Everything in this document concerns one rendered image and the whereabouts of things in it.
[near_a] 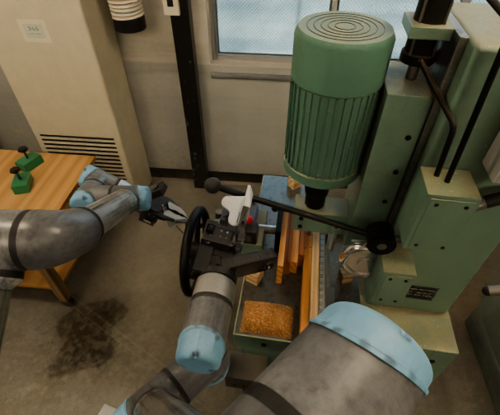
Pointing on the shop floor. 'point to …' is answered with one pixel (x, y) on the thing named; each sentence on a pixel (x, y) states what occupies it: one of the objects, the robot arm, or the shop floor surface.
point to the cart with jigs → (31, 197)
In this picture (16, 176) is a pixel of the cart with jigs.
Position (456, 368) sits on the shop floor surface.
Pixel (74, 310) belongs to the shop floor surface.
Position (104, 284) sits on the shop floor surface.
